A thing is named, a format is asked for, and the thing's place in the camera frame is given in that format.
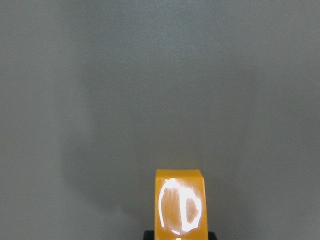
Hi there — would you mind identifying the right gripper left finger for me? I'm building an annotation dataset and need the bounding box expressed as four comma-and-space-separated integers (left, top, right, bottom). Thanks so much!
143, 231, 155, 240

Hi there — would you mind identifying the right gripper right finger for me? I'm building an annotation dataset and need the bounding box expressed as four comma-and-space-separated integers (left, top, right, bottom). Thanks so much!
208, 231, 218, 240

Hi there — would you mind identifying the orange trapezoid block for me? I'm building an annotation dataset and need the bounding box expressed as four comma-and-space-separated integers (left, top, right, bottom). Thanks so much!
154, 169, 209, 240

